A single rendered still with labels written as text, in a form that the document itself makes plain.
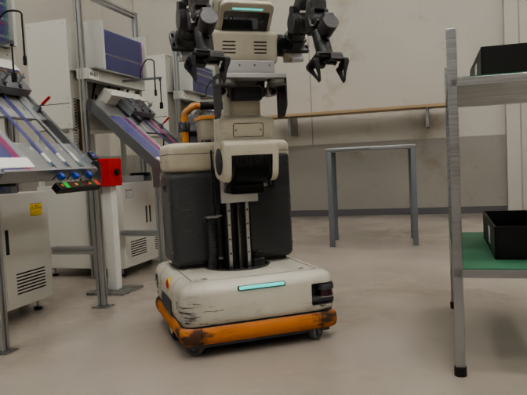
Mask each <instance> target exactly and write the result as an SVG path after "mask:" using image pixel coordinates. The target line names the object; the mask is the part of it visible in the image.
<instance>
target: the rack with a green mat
mask: <svg viewBox="0 0 527 395"><path fill-rule="evenodd" d="M445 37H446V63H447V67H446V68H445V121H446V148H447V174H448V201H449V253H450V280H451V301H450V308H452V309H454V329H455V356H456V364H455V365H454V375H455V376H456V377H460V378H464V377H467V366H466V364H465V336H464V308H463V278H525V279H527V259H495V258H494V256H493V254H492V252H491V250H490V248H489V246H488V244H487V242H486V240H485V238H484V234H483V232H462V226H461V198H460V144H459V116H458V107H478V106H489V105H500V104H513V103H527V71H520V72H511V73H502V74H483V75H474V76H464V77H457V61H456V29H455V28H449V29H446V30H445Z"/></svg>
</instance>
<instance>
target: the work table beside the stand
mask: <svg viewBox="0 0 527 395"><path fill-rule="evenodd" d="M397 149H408V153H409V199H410V223H411V238H413V245H419V232H418V208H417V185H416V144H403V145H387V146H372V147H343V148H328V149H326V165H327V184H328V203H329V240H330V247H335V246H336V245H335V240H339V223H338V204H337V185H336V152H352V151H367V150H397Z"/></svg>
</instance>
